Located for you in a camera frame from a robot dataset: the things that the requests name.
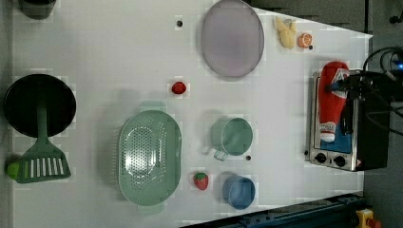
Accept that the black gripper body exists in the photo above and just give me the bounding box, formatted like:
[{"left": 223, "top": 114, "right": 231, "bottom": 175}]
[{"left": 327, "top": 70, "right": 402, "bottom": 102}]

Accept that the red plush ketchup bottle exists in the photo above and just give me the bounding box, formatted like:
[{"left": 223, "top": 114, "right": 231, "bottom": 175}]
[{"left": 318, "top": 62, "right": 349, "bottom": 143}]

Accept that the green oval strainer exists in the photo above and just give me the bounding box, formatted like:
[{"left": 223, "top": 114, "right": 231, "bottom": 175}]
[{"left": 118, "top": 102, "right": 182, "bottom": 215}]

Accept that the black toaster oven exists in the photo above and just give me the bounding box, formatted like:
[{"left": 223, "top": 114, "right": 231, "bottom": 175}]
[{"left": 305, "top": 71, "right": 390, "bottom": 172}]

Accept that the plush orange slice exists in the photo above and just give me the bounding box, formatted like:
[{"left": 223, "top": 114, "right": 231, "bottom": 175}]
[{"left": 297, "top": 32, "right": 313, "bottom": 48}]

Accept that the plush banana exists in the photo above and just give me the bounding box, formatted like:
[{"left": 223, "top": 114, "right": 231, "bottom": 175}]
[{"left": 276, "top": 17, "right": 297, "bottom": 49}]

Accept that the yellow emergency stop button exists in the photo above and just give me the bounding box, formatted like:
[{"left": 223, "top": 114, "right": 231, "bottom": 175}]
[{"left": 355, "top": 209, "right": 382, "bottom": 228}]

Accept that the lilac round plate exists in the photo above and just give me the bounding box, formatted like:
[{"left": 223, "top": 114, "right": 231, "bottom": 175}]
[{"left": 201, "top": 0, "right": 264, "bottom": 77}]

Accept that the green mug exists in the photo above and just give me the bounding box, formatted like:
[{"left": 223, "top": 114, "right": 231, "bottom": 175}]
[{"left": 211, "top": 117, "right": 253, "bottom": 162}]

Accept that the blue cup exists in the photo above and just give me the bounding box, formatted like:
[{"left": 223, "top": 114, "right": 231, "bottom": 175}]
[{"left": 222, "top": 175, "right": 256, "bottom": 210}]

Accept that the small red plush fruit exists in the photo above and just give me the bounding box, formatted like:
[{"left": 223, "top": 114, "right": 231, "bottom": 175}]
[{"left": 171, "top": 82, "right": 186, "bottom": 95}]

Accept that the plush strawberry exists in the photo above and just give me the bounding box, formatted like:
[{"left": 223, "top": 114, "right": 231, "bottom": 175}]
[{"left": 193, "top": 172, "right": 209, "bottom": 191}]

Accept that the green slotted spatula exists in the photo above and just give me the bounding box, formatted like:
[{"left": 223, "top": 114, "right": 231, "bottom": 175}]
[{"left": 6, "top": 104, "right": 71, "bottom": 183}]

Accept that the small black cylinder container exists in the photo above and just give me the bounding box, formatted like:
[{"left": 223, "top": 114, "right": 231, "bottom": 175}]
[{"left": 18, "top": 0, "right": 57, "bottom": 20}]

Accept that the large black cylinder container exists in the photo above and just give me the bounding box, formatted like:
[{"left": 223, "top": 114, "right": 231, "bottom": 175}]
[{"left": 3, "top": 74, "right": 76, "bottom": 138}]

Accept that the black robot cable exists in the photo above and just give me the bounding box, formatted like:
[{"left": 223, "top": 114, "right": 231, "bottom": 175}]
[{"left": 360, "top": 47, "right": 403, "bottom": 137}]

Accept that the blue metal frame rail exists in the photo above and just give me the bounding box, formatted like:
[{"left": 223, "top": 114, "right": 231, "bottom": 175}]
[{"left": 182, "top": 194, "right": 366, "bottom": 228}]

